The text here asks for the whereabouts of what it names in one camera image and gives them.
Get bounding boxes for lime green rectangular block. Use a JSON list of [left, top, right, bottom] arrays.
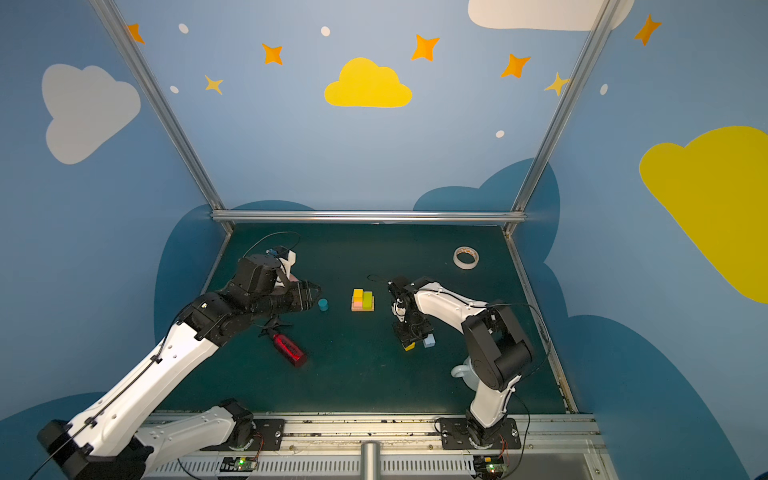
[[362, 291, 374, 311]]

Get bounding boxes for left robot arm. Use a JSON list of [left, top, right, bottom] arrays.
[[37, 248, 321, 479]]

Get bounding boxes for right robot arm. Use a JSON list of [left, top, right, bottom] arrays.
[[388, 277, 535, 444]]

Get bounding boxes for light blue mug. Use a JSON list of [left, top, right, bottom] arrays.
[[451, 357, 479, 390]]

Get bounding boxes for white tape roll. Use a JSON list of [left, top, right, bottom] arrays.
[[453, 246, 480, 270]]

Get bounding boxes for right circuit board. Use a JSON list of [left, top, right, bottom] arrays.
[[472, 456, 507, 480]]

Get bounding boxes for circuit board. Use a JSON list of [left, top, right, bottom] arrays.
[[219, 456, 259, 473], [472, 456, 507, 480]]

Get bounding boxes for left circuit board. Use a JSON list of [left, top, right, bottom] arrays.
[[219, 456, 259, 473]]

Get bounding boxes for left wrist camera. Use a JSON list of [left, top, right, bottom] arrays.
[[266, 246, 297, 282]]

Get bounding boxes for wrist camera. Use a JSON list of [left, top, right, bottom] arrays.
[[387, 276, 413, 308], [266, 246, 297, 282]]

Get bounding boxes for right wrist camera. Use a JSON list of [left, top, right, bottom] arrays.
[[387, 276, 413, 308]]

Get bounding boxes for aluminium cage frame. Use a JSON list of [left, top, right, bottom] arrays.
[[89, 0, 622, 238]]

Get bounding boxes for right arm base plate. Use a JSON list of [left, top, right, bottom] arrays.
[[435, 417, 522, 450]]

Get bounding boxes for grey camera pole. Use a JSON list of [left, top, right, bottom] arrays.
[[360, 441, 382, 480]]

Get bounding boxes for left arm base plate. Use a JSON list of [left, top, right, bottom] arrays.
[[222, 418, 285, 452]]

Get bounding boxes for aluminium front rail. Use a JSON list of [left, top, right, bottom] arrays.
[[144, 413, 618, 479]]

